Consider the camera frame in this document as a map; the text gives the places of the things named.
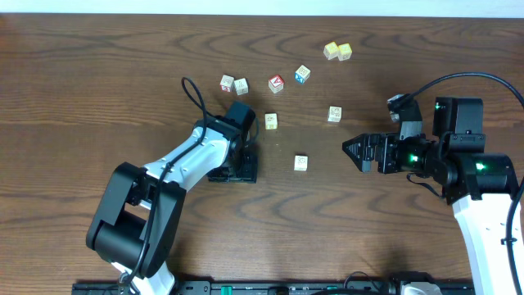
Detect pale yellow block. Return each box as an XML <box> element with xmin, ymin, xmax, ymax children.
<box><xmin>323</xmin><ymin>42</ymin><xmax>339</xmax><ymax>60</ymax></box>

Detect red letter A block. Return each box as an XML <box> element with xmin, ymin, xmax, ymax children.
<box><xmin>269</xmin><ymin>75</ymin><xmax>285</xmax><ymax>93</ymax></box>

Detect white block red side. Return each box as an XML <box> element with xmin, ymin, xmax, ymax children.
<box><xmin>219</xmin><ymin>75</ymin><xmax>234</xmax><ymax>93</ymax></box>

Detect yellow block centre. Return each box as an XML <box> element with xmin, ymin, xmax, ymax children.
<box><xmin>264</xmin><ymin>113</ymin><xmax>278</xmax><ymax>130</ymax></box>

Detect plain white block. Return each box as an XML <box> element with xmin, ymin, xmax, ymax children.
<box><xmin>234</xmin><ymin>78</ymin><xmax>249</xmax><ymax>95</ymax></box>

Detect blue and white block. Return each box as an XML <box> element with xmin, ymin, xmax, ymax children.
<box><xmin>295</xmin><ymin>65</ymin><xmax>311</xmax><ymax>84</ymax></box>

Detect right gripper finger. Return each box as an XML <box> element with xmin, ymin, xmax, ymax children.
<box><xmin>344</xmin><ymin>149</ymin><xmax>372</xmax><ymax>173</ymax></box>
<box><xmin>342</xmin><ymin>134</ymin><xmax>370</xmax><ymax>152</ymax></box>

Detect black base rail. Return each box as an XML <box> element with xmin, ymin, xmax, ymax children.
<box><xmin>71</xmin><ymin>281</ymin><xmax>475</xmax><ymax>295</ymax></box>

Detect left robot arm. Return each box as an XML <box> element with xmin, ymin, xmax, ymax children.
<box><xmin>86</xmin><ymin>102</ymin><xmax>258</xmax><ymax>294</ymax></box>

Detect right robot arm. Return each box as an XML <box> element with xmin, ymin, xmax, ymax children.
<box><xmin>342</xmin><ymin>95</ymin><xmax>523</xmax><ymax>294</ymax></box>

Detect bright yellow block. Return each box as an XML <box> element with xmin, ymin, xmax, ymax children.
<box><xmin>337</xmin><ymin>43</ymin><xmax>353</xmax><ymax>61</ymax></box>

